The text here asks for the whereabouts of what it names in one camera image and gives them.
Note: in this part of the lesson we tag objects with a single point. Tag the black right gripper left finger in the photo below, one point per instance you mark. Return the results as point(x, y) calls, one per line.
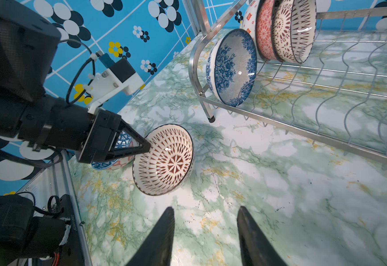
point(156, 250)

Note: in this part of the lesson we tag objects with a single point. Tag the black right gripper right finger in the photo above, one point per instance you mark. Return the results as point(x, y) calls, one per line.
point(256, 250)

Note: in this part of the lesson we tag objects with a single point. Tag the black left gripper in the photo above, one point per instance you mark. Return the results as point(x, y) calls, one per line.
point(106, 129)

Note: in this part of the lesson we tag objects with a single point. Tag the blue floral white bowl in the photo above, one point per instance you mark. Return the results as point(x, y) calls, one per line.
point(232, 67)

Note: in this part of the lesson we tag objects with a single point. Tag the black leaf patterned bowl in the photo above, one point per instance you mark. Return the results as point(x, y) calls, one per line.
point(264, 30)

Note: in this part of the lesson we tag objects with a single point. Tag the red striped white bowl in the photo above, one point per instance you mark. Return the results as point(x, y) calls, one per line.
point(294, 29)

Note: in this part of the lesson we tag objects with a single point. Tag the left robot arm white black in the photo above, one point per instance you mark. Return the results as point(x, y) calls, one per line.
point(28, 44)

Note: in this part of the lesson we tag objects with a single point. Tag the stainless steel dish rack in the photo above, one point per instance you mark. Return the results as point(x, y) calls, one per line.
point(210, 31)

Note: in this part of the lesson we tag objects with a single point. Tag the dark blue patterned bowl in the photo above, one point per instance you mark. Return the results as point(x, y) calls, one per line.
point(124, 141)

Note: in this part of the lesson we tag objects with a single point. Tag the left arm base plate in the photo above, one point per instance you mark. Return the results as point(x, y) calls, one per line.
point(70, 251)

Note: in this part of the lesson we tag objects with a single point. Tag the aluminium front rail frame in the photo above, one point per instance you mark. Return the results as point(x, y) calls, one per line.
point(56, 181)

